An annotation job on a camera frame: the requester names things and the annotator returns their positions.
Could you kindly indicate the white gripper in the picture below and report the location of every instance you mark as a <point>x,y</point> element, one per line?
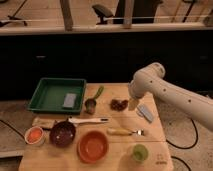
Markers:
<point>135,92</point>

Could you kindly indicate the dark red grape bunch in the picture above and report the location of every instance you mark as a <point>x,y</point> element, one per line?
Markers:
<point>118,105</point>

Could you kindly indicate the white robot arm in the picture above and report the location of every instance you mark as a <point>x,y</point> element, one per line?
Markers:
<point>150,79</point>

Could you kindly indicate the red orange bowl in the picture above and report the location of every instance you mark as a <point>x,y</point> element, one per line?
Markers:
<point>92,146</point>

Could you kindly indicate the dark purple bowl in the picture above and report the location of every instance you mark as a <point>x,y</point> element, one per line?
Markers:
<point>62,134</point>

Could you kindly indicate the grey sponge block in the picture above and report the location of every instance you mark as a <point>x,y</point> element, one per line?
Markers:
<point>69,100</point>

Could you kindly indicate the green plastic tray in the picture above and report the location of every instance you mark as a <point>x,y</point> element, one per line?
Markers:
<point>50,94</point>

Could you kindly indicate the tan bread piece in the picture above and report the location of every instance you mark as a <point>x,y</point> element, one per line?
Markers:
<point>44,123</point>

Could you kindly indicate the black office chair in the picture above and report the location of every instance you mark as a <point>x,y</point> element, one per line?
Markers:
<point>102,12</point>

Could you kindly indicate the small white cup orange inside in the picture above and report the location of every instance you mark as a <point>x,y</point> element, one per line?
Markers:
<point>34,136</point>

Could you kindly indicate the wooden handled fork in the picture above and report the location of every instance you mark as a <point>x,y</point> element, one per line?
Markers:
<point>124,132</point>

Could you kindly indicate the white handled knife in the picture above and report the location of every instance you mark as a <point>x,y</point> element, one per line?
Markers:
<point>90,120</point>

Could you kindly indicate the green handled metal measuring cup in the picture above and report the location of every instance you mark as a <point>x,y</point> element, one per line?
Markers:
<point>90,103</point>

